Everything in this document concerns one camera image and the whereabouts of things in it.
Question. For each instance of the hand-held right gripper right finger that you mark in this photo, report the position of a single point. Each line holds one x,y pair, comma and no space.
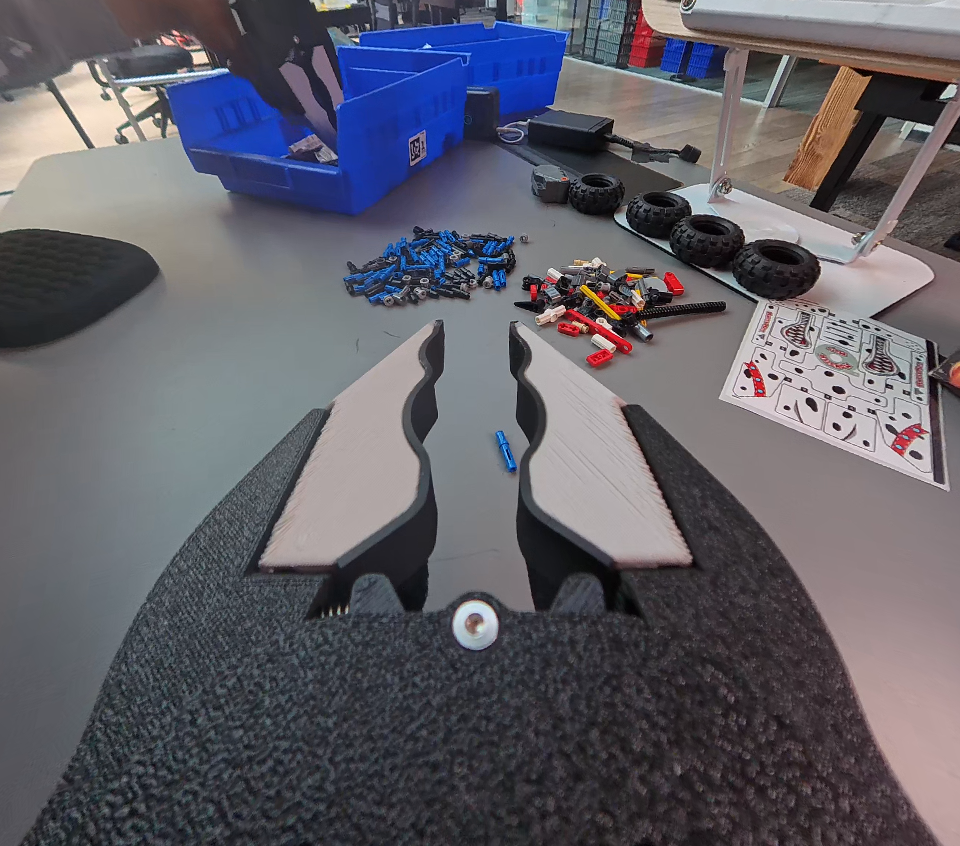
592,478

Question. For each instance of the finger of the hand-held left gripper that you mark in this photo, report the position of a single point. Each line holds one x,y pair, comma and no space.
324,88
289,81

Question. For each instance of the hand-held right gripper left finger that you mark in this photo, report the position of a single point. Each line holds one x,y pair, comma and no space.
352,471

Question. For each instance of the blue container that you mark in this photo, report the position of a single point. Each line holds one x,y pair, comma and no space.
375,141

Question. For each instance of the single blue toy pin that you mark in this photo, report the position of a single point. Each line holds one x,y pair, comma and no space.
505,452

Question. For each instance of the person's left forearm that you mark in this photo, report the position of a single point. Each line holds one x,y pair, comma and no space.
67,6

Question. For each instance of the grey desk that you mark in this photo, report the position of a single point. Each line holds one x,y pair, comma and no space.
225,381

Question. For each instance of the black desk mat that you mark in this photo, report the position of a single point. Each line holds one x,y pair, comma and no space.
600,162

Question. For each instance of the person's left hand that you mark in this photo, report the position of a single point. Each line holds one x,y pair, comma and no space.
199,13

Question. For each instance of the black swivel chair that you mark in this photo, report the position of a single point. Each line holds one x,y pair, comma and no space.
146,66

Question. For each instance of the small black box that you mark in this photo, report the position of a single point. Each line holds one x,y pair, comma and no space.
481,111

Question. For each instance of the pile of mixed toy pieces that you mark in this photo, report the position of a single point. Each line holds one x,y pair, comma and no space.
592,310

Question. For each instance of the long blue storage bin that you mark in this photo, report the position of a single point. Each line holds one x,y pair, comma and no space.
495,55

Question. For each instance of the black toothed toy rod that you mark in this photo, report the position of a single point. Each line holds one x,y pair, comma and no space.
686,311

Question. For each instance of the pile of blue black pins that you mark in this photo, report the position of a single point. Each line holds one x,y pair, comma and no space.
431,265

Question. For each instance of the grey toy motor block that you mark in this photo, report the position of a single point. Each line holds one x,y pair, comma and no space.
547,182

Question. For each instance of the toy sticker sheet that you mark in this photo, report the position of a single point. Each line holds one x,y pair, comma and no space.
825,388

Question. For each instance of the black power adapter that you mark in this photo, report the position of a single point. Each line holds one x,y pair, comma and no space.
570,130

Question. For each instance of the black toy tire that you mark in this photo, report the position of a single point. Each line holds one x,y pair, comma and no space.
596,193
776,270
658,214
706,241

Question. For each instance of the black mesh armrest pad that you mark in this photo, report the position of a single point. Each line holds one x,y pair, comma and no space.
67,287

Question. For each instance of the stacks of coloured crates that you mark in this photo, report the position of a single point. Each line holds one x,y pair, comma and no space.
652,36

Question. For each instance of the white book stand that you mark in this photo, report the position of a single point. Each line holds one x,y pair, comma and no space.
870,268

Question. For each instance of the toy truck cardboard box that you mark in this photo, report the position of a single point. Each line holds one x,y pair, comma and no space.
949,372

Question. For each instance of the wooden table leg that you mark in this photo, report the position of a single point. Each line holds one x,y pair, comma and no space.
829,126

